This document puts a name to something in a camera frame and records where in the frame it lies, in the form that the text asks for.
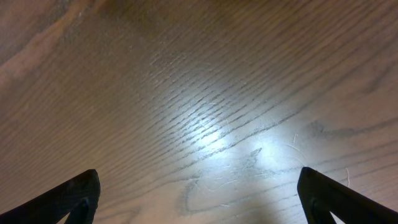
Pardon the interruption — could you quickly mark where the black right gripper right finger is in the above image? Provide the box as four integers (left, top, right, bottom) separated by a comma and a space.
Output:
297, 167, 397, 224

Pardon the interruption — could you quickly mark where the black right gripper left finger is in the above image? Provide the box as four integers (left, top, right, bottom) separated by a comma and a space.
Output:
1, 169, 101, 224

